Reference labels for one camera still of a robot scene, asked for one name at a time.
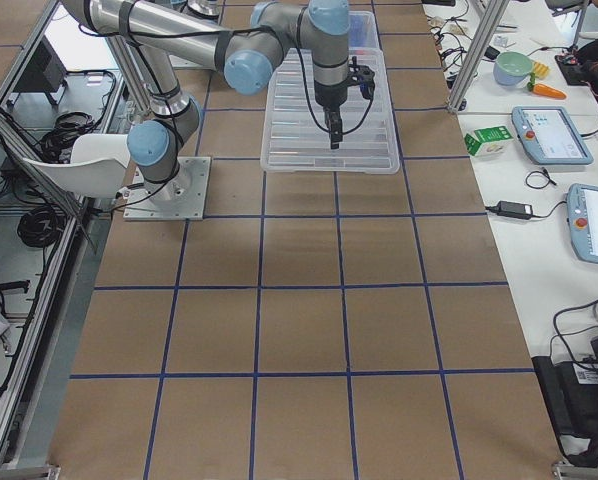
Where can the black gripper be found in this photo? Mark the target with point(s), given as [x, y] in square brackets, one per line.
[329, 96]

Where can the clear plastic storage box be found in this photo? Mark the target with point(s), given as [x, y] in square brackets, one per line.
[364, 27]

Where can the blue plastic tray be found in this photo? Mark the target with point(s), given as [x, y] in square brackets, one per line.
[359, 27]

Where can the green white carton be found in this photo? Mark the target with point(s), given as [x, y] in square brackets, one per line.
[487, 141]

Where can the green bowl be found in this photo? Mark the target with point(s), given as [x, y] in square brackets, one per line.
[510, 68]

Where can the black power adapter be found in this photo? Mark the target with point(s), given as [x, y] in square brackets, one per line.
[514, 210]

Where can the toy carrot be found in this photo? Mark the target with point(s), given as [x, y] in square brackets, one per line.
[544, 90]

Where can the yellow toy corn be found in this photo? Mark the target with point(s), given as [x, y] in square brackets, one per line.
[540, 70]

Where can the teach pendant tablet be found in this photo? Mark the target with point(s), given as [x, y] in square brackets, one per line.
[549, 137]
[582, 208]

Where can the white chair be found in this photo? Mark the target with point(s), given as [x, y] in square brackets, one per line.
[97, 166]

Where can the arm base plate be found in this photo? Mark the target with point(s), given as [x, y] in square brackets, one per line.
[182, 198]

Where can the aluminium frame post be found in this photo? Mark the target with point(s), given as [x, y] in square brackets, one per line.
[483, 34]

